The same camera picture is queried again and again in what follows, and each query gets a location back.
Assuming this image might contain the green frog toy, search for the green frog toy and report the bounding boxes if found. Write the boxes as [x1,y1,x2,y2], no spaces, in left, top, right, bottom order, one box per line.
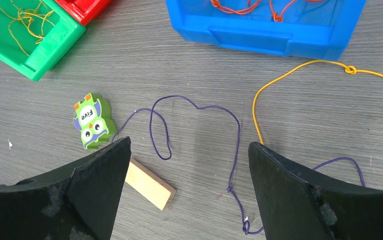
[73,93,117,150]

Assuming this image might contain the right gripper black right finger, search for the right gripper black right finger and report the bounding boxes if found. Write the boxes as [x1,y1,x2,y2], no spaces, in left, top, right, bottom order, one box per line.
[248,142,383,240]

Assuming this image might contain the yellow cable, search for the yellow cable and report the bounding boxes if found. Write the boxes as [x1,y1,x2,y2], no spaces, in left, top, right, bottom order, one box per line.
[0,0,56,57]
[251,59,383,146]

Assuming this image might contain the red plastic bin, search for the red plastic bin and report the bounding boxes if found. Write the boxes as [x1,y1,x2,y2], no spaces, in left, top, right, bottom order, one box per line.
[55,0,112,26]

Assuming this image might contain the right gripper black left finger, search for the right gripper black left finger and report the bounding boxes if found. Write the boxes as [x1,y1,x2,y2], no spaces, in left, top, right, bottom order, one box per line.
[0,137,132,240]

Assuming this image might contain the green plastic bin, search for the green plastic bin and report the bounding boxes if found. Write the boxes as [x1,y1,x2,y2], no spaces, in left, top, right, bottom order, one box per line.
[0,0,86,81]

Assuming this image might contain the red orange cable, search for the red orange cable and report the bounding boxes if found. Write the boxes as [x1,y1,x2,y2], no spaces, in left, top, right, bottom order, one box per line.
[209,0,328,23]

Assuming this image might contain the orange wooden block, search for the orange wooden block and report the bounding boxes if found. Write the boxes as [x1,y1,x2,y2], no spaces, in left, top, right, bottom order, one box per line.
[125,157,177,211]

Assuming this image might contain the blue plastic bin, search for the blue plastic bin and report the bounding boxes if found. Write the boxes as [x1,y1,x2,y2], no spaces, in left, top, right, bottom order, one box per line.
[166,0,366,61]

